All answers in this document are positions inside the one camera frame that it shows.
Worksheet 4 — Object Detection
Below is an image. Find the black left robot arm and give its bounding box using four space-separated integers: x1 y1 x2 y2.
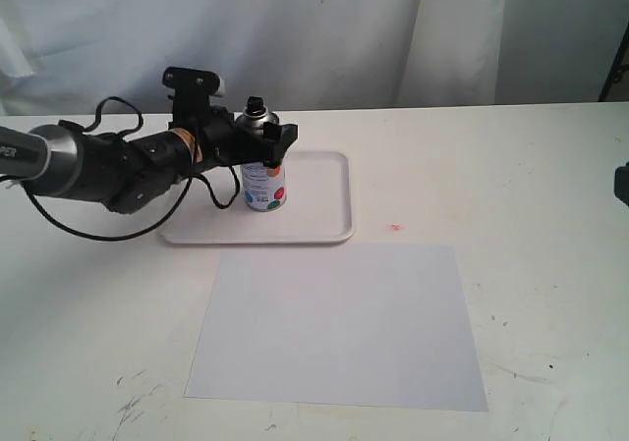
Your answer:
1 107 298 214

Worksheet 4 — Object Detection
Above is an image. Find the white paper sheet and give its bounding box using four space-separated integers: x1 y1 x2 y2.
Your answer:
186 244 487 412

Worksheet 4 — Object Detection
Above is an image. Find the dark metal stand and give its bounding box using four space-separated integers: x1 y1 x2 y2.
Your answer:
598 0 628 102

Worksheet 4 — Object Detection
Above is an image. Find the white backdrop cloth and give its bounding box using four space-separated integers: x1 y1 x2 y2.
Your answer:
1 0 608 115

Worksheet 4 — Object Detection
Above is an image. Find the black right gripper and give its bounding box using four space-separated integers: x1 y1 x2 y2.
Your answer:
613 163 629 200

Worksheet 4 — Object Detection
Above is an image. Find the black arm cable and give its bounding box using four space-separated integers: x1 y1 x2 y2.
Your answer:
0 95 242 243

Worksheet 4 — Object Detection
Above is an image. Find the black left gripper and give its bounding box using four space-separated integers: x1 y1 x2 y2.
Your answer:
195 107 298 171

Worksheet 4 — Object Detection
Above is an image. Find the white polka-dot spray can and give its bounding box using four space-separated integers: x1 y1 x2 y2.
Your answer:
236 96 287 212

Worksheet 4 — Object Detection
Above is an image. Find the white plastic tray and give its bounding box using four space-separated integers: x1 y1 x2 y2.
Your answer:
160 150 355 246

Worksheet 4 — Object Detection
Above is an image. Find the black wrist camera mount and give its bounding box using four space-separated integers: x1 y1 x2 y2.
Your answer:
162 67 225 130

